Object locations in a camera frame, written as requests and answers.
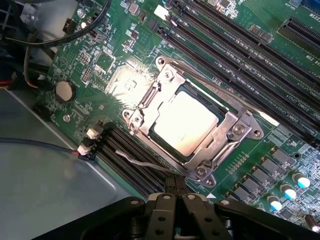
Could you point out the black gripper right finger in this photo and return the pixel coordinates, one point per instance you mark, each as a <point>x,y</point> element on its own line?
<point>200,220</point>

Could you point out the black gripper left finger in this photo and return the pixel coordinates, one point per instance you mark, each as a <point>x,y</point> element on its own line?
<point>160,220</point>

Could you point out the black RAM slot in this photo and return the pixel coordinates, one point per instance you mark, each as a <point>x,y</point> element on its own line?
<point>225,62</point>
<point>112,162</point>
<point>237,53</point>
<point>125,150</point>
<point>130,141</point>
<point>120,160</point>
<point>250,23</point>
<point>212,67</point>

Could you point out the silver blue capacitor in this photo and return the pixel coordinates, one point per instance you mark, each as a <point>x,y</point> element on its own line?
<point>275,203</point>
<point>302,180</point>
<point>289,192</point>

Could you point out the metal socket cover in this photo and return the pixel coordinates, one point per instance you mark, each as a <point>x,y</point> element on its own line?
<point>222,132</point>

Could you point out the dark cylindrical capacitor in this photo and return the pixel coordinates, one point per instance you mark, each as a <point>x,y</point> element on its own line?
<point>312,222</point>

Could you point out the grey metal PC case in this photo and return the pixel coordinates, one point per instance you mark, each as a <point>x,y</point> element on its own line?
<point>37,187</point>

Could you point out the green motherboard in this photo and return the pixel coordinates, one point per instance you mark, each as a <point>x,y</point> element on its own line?
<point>100,100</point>

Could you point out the metal locking lever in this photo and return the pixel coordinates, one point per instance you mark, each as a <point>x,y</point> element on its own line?
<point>212,85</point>

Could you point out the silver coin battery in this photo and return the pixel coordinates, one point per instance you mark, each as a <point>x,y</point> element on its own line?
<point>64,90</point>

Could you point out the black expansion slot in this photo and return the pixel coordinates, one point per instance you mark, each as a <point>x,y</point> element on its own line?
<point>300,32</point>

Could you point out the black header connector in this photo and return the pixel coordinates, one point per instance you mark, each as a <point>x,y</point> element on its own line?
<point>69,27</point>

